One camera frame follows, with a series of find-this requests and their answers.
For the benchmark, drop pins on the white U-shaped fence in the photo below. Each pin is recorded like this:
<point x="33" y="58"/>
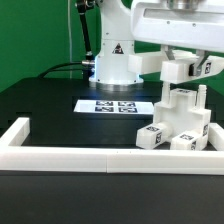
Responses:
<point x="14" y="155"/>

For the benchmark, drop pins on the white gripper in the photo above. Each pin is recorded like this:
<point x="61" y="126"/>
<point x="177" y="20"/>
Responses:
<point x="200" y="26"/>

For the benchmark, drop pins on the white tag sheet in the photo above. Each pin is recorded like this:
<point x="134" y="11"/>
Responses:
<point x="114" y="107"/>

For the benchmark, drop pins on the white chair back frame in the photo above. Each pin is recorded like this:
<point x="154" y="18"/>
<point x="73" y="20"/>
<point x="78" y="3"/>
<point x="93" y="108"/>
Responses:
<point x="174" y="71"/>

